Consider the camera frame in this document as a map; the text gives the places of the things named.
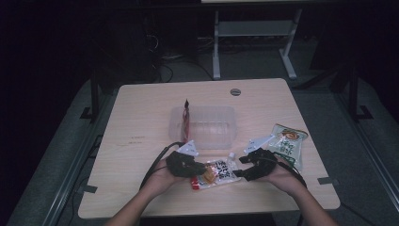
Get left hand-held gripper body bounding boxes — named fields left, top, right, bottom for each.
left=165, top=139, right=207, bottom=179

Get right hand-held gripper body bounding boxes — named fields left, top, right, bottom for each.
left=243, top=134, right=279, bottom=183

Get white and red snack packet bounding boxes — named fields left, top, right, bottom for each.
left=190, top=152, right=242, bottom=191

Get green snack packet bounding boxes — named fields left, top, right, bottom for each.
left=266, top=122, right=310, bottom=172

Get clear plastic container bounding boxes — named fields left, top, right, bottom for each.
left=168, top=105, right=238, bottom=151

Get person's right hand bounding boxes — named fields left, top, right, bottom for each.
left=264, top=154, right=309, bottom=197

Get person's left hand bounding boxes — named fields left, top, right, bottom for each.
left=140, top=156, right=189, bottom=199

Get black metal stand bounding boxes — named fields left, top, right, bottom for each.
left=344, top=64, right=375, bottom=122
left=79, top=70, right=102, bottom=124

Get left hand-held gripper cable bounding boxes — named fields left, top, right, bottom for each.
left=138, top=141, right=186, bottom=191

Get hand-held gripper cable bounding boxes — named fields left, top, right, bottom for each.
left=138, top=141, right=186, bottom=191
left=268, top=155, right=309, bottom=189

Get right hand-held gripper cable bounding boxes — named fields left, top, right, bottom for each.
left=268, top=155, right=309, bottom=189

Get black floor cables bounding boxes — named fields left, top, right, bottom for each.
left=150, top=53, right=215, bottom=84

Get white metal desk frame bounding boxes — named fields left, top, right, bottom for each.
left=212, top=8, right=304, bottom=81

